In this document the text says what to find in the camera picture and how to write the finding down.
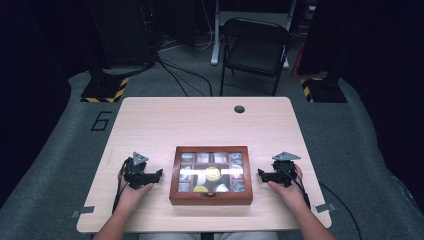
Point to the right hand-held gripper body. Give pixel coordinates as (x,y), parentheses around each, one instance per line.
(284,171)

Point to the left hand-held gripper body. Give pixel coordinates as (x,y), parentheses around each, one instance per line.
(138,178)

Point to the wooden box with glass lid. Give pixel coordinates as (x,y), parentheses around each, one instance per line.
(210,198)

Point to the person's left hand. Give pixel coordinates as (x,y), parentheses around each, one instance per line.
(131,196)

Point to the person's right hand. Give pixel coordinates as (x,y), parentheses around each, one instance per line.
(291,195)

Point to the white yellow packet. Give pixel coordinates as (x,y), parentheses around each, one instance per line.
(187,157)

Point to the white coffee capsule cup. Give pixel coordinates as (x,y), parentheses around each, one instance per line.
(201,180)
(221,188)

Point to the white red packet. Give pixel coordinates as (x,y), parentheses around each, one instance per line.
(220,157)
(202,157)

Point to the grey tape strip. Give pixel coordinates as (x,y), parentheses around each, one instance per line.
(82,210)
(325,207)

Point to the black table grommet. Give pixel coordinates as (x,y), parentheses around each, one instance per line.
(239,109)

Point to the black stand striped base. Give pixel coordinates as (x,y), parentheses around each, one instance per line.
(325,90)
(103,88)

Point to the red board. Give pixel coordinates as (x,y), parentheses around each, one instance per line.
(297,60)

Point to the black folding chair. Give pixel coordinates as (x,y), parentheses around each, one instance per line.
(253,55)

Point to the black cabinet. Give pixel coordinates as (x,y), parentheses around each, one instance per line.
(123,30)

